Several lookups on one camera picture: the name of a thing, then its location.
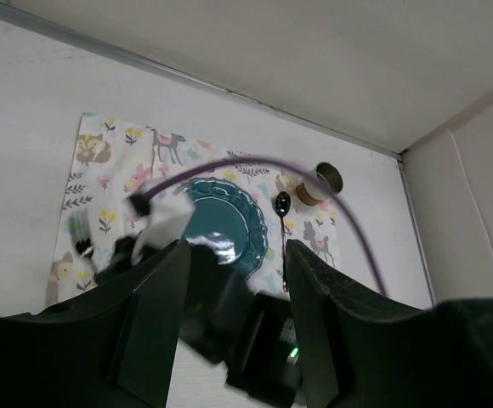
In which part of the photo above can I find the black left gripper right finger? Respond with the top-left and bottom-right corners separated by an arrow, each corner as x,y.
286,240 -> 493,407

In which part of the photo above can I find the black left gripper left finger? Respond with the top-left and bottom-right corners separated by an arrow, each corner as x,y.
0,241 -> 190,407

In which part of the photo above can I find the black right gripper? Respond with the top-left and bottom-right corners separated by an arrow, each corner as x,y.
93,235 -> 302,406

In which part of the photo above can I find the teal scalloped plate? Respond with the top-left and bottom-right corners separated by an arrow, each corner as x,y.
183,177 -> 269,279

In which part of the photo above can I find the black fork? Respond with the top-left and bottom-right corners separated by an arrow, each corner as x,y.
67,209 -> 94,259

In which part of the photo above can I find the black slotted spoon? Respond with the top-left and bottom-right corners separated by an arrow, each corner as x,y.
273,191 -> 291,292

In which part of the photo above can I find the animal print cloth placemat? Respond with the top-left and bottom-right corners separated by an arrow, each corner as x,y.
45,113 -> 341,306

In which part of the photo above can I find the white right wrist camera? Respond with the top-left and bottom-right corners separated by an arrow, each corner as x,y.
127,181 -> 195,265

